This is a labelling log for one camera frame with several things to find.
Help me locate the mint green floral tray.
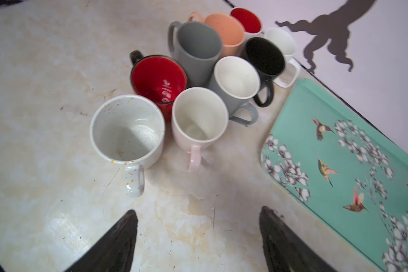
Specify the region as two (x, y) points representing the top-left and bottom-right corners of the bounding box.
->
(261, 79), (408, 272)

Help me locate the black and white mug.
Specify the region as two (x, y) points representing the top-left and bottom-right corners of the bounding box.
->
(240, 37), (286, 108)

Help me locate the peach and cream mug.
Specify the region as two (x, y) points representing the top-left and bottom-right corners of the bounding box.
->
(188, 11), (246, 57)

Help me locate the dark grey mug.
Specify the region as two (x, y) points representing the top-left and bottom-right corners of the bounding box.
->
(167, 21), (223, 87)

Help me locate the pale pink mug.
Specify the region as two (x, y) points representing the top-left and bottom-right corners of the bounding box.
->
(171, 87), (229, 172)

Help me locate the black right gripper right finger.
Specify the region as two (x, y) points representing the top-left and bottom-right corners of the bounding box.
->
(259, 206), (335, 272)

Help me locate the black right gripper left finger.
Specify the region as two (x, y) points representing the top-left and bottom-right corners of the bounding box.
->
(67, 210), (138, 272)

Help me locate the white mug red inside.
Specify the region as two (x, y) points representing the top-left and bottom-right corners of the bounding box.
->
(230, 7), (262, 39)

